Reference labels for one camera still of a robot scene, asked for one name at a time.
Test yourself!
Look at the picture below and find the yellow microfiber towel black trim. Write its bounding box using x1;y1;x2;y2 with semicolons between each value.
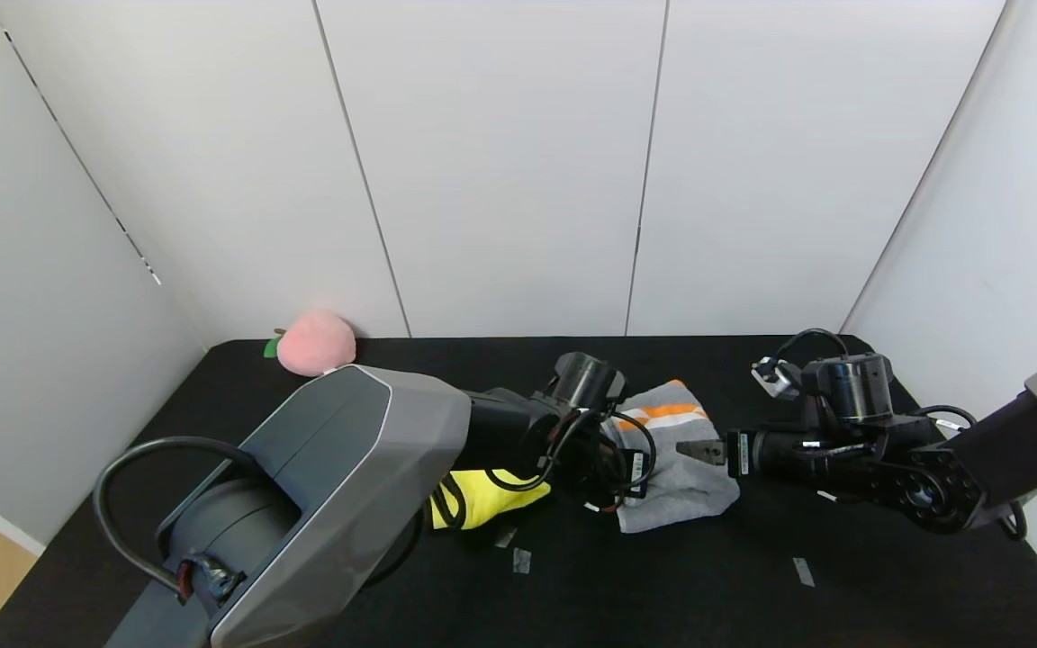
428;468;553;532

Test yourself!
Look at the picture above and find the grey terry towel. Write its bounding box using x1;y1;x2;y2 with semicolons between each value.
602;378;742;535

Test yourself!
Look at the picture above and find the pink plush peach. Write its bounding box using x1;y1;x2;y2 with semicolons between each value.
264;311;359;379

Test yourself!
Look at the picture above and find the black left arm cable bundle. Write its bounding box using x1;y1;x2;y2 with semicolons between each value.
482;407;659;516

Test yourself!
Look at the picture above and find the black right camera cable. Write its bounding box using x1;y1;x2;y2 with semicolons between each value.
757;328;852;372

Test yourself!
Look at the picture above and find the black right arm cable tagged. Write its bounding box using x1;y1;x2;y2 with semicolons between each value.
919;403;979;433

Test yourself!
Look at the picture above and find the thick black left arm hose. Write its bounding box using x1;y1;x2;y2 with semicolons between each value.
92;436;260;602

